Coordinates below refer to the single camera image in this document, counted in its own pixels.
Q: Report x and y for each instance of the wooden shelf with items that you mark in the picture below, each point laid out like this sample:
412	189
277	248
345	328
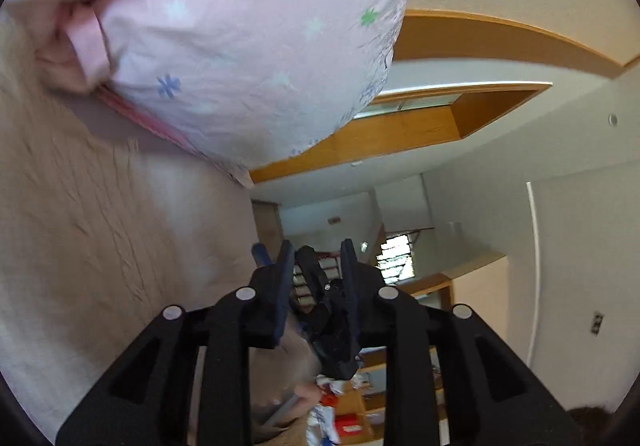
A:
352	412

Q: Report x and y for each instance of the wooden headboard with panels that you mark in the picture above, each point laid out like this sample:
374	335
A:
454	74

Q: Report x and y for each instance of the beige cable-knit sweater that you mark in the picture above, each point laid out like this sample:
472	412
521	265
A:
98	237

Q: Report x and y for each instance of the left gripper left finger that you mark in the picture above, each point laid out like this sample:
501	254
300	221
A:
188	361

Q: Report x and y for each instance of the pink flower-print pillow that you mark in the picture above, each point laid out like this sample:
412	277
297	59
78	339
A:
241	83

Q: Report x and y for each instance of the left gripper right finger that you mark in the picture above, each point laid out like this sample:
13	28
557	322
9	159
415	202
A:
450	379

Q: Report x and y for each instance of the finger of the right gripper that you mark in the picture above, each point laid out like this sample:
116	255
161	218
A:
261	255

